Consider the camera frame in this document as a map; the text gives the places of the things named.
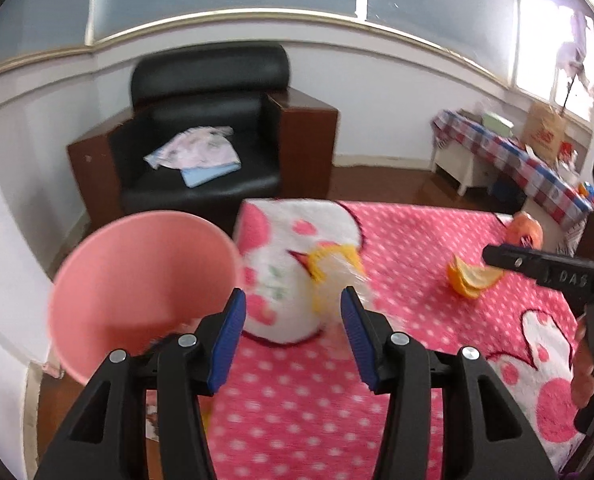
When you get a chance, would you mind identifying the person's right hand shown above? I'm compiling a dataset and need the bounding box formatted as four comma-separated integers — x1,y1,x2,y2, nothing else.
570,316,594,408

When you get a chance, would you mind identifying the pink polka dot blanket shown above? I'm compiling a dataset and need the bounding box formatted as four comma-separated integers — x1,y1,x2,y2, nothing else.
207,200,582,479

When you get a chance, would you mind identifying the light blue folded cloth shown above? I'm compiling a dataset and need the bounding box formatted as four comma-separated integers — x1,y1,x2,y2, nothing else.
181,162,242,188

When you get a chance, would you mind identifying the orange fruit net ball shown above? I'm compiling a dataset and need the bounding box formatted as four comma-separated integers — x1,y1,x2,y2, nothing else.
505,211,543,250

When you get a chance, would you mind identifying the brown paper bag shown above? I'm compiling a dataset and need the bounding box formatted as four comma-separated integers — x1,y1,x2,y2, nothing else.
520,102,566,166

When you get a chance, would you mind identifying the floral patterned cloth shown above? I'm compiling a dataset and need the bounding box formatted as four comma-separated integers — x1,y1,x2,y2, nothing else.
144,127,240,170

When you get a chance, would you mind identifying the orange peel piece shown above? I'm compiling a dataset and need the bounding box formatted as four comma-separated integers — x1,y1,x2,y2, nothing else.
446,255,505,299

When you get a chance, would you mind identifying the table with plaid cloth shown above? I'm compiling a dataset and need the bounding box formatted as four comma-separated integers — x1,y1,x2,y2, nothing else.
431,110,594,255

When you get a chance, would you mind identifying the black leather armchair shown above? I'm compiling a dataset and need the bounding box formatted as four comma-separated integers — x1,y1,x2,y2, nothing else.
67,41,339,232

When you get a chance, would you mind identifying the pink plastic trash bin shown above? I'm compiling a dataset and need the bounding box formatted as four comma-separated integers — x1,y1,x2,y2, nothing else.
47,210,244,385

